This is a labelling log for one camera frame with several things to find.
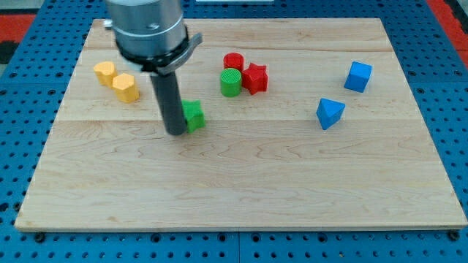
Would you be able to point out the green star block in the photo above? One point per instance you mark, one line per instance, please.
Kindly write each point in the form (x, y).
(193, 114)

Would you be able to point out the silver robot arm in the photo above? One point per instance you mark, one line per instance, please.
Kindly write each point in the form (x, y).
(152, 35)

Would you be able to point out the red star block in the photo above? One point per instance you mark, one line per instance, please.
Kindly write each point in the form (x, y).
(255, 78)

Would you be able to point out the green cylinder block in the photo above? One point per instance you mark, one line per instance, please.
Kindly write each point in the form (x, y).
(230, 82)

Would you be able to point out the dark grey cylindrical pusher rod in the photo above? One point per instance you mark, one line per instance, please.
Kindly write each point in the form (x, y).
(169, 100)

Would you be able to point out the yellow hexagon block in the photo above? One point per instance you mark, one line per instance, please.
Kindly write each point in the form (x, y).
(125, 88)

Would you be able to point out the light wooden board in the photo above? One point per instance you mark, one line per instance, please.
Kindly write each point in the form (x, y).
(262, 162)

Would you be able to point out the blue cube block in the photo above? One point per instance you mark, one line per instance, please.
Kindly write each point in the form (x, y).
(358, 76)

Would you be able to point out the blue triangle block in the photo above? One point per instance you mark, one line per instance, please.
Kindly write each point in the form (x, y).
(329, 112)

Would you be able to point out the red cylinder block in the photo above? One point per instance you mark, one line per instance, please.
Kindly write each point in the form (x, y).
(234, 60)

